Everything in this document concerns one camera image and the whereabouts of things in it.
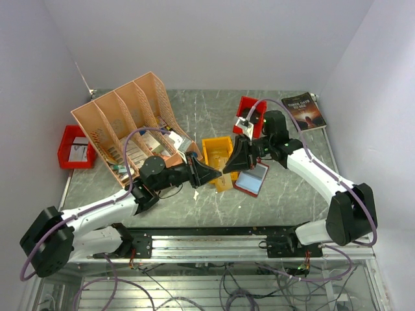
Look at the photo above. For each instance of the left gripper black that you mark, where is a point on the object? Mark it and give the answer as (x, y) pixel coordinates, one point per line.
(199, 173)

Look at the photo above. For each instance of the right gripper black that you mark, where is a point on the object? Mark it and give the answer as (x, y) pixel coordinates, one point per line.
(243, 157)

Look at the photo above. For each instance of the red card holder wallet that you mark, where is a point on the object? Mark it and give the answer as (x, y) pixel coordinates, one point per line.
(251, 181)

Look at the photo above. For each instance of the yellow plastic bin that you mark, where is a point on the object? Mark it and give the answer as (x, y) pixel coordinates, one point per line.
(217, 152)

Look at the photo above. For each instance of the black credit card stack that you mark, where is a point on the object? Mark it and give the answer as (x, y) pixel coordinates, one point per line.
(254, 118)

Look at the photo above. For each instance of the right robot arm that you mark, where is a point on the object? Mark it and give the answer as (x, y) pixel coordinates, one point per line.
(351, 212)

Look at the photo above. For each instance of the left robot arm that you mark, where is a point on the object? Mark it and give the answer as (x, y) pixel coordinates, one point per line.
(49, 243)

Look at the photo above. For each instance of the red bin with cards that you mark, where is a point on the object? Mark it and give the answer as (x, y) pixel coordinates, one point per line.
(248, 102)

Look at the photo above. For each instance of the white cards in left bin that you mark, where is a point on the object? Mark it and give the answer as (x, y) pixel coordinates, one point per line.
(79, 149)

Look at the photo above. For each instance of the pink file organizer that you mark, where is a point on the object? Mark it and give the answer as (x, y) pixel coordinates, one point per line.
(122, 116)

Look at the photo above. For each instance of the dark paperback book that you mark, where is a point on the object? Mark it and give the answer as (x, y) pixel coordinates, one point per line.
(305, 111)

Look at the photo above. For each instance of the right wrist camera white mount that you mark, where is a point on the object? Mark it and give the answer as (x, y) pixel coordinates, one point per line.
(246, 126)

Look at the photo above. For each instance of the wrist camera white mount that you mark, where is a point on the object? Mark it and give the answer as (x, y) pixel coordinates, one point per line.
(246, 126)
(180, 143)

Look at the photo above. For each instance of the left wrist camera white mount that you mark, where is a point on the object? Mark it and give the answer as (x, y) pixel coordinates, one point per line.
(180, 143)

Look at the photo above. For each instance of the aluminium mounting rail frame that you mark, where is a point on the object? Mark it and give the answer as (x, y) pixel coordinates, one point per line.
(218, 268)

